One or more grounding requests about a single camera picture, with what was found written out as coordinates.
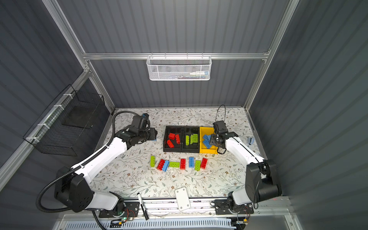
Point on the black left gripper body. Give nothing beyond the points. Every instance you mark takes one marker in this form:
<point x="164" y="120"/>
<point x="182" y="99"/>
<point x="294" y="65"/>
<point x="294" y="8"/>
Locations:
<point x="152" y="133"/>

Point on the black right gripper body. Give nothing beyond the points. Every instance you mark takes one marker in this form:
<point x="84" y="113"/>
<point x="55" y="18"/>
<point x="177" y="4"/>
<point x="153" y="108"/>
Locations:
<point x="216" y="139"/>

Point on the blue lego brick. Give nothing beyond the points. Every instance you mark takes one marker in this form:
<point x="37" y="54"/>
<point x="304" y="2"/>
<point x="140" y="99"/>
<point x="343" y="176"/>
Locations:
<point x="205" y="137"/>
<point x="207" y="146"/>

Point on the red lego row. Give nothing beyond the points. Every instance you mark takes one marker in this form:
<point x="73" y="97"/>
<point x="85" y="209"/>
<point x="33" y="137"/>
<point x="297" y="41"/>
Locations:
<point x="204" y="163"/>
<point x="170" y="144"/>
<point x="161" y="165"/>
<point x="182" y="164"/>

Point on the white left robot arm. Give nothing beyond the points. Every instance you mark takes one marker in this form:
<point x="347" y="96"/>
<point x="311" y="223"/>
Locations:
<point x="72" y="185"/>

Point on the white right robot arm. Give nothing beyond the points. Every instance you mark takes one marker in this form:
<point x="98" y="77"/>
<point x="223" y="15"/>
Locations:
<point x="262" y="180"/>

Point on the yellow plastic bin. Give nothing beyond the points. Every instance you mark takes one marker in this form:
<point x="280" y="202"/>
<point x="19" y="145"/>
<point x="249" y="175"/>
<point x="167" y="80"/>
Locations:
<point x="206" y="131"/>

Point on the black bin middle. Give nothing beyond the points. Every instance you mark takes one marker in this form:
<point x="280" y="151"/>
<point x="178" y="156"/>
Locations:
<point x="191" y="148"/>

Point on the black bin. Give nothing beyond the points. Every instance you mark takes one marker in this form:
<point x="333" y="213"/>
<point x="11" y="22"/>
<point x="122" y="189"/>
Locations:
<point x="175" y="130"/>
<point x="191" y="148"/>

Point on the light blue stapler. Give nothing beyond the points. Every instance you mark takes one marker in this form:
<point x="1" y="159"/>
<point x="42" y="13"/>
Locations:
<point x="250" y="140"/>

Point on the black bin left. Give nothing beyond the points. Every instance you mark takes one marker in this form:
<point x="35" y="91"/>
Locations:
<point x="175" y="130"/>

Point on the green lego flat row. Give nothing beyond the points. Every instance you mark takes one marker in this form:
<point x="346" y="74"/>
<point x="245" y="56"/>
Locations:
<point x="174" y="164"/>

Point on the white plastic plate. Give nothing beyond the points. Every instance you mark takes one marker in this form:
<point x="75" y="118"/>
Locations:
<point x="182" y="198"/>

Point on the white tube in basket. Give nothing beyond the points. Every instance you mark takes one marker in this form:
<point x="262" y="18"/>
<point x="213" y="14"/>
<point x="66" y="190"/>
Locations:
<point x="200" y="73"/>

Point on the black marker pen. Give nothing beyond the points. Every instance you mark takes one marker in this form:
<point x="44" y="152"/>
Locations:
<point x="142" y="206"/>

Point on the white wire basket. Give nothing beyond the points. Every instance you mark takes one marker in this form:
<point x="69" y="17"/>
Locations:
<point x="176" y="69"/>

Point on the black wire basket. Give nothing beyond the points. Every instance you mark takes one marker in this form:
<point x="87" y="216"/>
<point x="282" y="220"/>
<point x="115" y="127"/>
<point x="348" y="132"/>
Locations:
<point x="72" y="128"/>

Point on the aluminium rail base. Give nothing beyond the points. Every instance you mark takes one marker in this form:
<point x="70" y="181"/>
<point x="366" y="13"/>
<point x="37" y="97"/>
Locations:
<point x="209" y="213"/>

